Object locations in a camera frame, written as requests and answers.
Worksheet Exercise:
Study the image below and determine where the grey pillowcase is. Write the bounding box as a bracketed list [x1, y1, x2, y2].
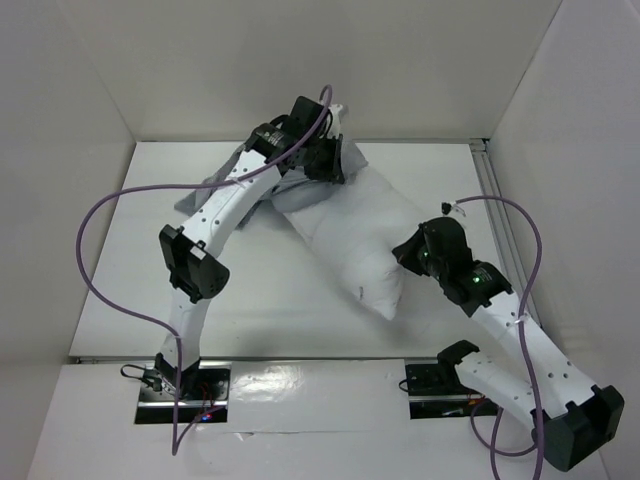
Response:
[174, 140, 368, 229]

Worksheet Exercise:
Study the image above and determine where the white pillow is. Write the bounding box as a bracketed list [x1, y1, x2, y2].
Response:
[285, 167, 424, 321]

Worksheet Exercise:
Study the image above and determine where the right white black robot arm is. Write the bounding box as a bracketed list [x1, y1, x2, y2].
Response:
[392, 216, 625, 472]

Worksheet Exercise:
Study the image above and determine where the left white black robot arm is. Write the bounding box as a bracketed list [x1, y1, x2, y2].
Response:
[155, 96, 345, 399]

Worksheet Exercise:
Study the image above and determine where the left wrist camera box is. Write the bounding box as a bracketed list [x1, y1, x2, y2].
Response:
[326, 103, 348, 138]

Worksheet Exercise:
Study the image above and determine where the aluminium rail frame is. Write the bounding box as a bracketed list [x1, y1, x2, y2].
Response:
[469, 139, 542, 293]

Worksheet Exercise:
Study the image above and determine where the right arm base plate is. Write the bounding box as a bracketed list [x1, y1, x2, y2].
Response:
[398, 358, 497, 420]

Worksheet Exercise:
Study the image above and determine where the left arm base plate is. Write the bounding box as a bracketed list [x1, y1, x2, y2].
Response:
[120, 361, 231, 425]

